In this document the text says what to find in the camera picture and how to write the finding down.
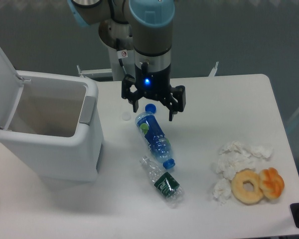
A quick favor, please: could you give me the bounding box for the white trash bin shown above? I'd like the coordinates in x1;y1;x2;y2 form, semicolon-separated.
0;71;104;182

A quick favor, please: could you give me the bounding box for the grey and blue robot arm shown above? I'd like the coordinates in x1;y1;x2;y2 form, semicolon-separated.
68;0;186;121

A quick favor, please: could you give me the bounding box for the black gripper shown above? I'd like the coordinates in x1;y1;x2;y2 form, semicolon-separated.
121;63;186;121

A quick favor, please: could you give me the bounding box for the blue label plastic bottle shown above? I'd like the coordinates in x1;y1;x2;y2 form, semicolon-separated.
135;111;175;170

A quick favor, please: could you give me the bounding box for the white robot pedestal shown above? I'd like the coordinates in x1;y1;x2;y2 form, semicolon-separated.
99;19;135;81

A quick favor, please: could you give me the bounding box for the white trash bin lid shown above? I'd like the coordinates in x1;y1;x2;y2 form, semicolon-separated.
0;48;24;129

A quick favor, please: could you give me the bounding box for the plain ring donut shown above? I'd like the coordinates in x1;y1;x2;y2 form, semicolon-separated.
231;170;264;205

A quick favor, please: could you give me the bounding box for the blue bottle cap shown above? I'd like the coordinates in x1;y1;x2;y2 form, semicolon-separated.
145;104;156;114

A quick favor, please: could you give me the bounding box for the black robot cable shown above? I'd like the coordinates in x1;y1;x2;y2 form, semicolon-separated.
116;38;128;75

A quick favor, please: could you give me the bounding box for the white bottle cap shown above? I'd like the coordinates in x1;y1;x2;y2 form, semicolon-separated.
122;112;131;121

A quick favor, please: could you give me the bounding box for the orange glazed bread roll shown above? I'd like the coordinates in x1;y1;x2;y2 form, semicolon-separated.
259;167;285;200

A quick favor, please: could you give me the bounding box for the green label plastic bottle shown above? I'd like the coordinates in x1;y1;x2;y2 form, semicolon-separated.
140;156;184;208

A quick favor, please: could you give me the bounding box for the metal table frame rail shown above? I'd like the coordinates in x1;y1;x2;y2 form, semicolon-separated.
76;65;113;82

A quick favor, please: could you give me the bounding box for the small crumpled white tissue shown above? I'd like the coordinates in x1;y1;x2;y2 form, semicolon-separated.
212;178;232;205

